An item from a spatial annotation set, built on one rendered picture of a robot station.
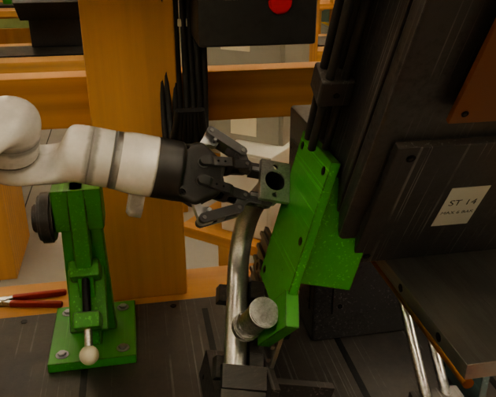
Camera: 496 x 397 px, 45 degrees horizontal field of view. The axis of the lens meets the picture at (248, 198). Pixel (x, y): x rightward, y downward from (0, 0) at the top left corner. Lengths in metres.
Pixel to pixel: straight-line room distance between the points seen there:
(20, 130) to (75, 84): 0.39
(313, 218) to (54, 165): 0.31
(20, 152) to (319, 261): 0.36
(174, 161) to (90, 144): 0.10
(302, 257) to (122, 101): 0.43
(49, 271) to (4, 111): 2.38
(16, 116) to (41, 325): 0.47
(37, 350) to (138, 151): 0.43
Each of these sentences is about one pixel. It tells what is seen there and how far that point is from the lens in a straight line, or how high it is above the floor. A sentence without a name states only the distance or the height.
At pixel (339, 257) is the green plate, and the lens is 0.72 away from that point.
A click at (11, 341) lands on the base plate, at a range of 1.05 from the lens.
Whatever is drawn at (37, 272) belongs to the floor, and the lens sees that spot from 3.06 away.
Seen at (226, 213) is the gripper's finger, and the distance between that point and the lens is 0.73.
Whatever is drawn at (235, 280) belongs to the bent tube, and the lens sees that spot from 0.84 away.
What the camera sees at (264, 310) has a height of 1.09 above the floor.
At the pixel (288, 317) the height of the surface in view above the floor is 1.09.
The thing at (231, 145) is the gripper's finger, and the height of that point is 1.25.
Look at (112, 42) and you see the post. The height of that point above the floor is 1.34.
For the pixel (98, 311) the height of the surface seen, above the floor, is 1.00.
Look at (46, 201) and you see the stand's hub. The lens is 0.89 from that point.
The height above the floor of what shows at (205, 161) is 1.24.
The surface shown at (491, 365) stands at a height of 1.13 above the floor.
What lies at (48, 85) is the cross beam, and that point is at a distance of 1.08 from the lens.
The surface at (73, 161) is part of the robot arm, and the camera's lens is 0.71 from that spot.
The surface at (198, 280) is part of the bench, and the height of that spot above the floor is 0.88.
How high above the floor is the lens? 1.50
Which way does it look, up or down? 24 degrees down
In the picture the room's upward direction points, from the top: straight up
